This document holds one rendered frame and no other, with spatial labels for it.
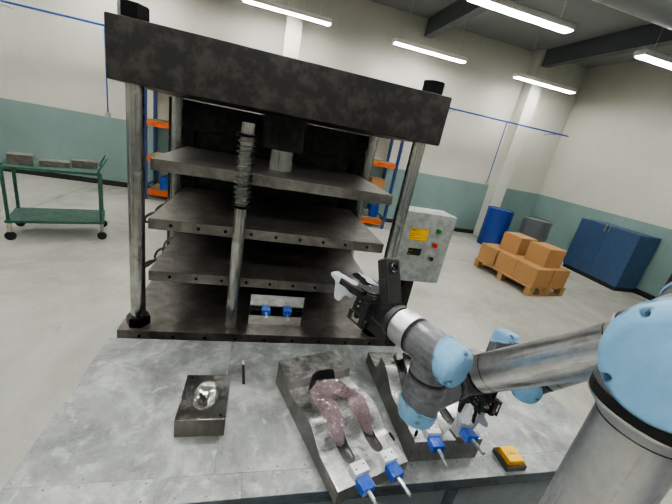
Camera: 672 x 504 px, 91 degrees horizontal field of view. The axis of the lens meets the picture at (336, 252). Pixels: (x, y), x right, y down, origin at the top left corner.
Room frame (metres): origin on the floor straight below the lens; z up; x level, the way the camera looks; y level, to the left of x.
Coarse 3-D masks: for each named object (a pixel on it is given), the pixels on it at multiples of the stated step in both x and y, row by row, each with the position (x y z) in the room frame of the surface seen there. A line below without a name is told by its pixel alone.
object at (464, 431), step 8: (456, 416) 0.92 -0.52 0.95; (456, 424) 0.90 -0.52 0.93; (464, 424) 0.89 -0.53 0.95; (472, 424) 0.90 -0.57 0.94; (456, 432) 0.88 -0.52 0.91; (464, 432) 0.86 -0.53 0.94; (472, 432) 0.87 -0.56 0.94; (464, 440) 0.85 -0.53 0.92; (472, 440) 0.84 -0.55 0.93; (480, 448) 0.81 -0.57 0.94
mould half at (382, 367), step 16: (368, 352) 1.31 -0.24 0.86; (384, 352) 1.33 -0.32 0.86; (368, 368) 1.27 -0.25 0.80; (384, 368) 1.14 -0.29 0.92; (384, 384) 1.10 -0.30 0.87; (400, 384) 1.08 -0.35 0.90; (384, 400) 1.07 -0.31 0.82; (400, 432) 0.91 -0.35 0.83; (448, 432) 0.90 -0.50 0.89; (416, 448) 0.83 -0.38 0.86; (448, 448) 0.87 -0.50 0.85; (464, 448) 0.88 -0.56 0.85
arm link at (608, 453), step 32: (640, 320) 0.30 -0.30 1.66; (608, 352) 0.30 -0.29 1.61; (640, 352) 0.29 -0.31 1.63; (608, 384) 0.29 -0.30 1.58; (640, 384) 0.28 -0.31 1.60; (608, 416) 0.30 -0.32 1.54; (640, 416) 0.26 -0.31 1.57; (576, 448) 0.32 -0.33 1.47; (608, 448) 0.29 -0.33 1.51; (640, 448) 0.27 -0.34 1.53; (576, 480) 0.30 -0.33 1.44; (608, 480) 0.28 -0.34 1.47; (640, 480) 0.27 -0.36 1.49
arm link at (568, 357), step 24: (552, 336) 0.50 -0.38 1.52; (576, 336) 0.46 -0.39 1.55; (600, 336) 0.44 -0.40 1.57; (480, 360) 0.55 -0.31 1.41; (504, 360) 0.52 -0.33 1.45; (528, 360) 0.49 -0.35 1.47; (552, 360) 0.46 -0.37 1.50; (576, 360) 0.44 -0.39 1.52; (480, 384) 0.53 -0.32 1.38; (504, 384) 0.51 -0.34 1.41; (528, 384) 0.48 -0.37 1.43; (552, 384) 0.47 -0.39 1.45
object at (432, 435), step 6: (432, 426) 0.88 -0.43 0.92; (426, 432) 0.86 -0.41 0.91; (432, 432) 0.86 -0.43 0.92; (438, 432) 0.86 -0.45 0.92; (426, 438) 0.85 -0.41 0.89; (432, 438) 0.84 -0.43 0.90; (438, 438) 0.85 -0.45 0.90; (432, 444) 0.82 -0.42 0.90; (438, 444) 0.83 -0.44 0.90; (444, 444) 0.83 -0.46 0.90; (432, 450) 0.81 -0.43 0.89; (438, 450) 0.81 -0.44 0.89; (444, 462) 0.77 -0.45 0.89
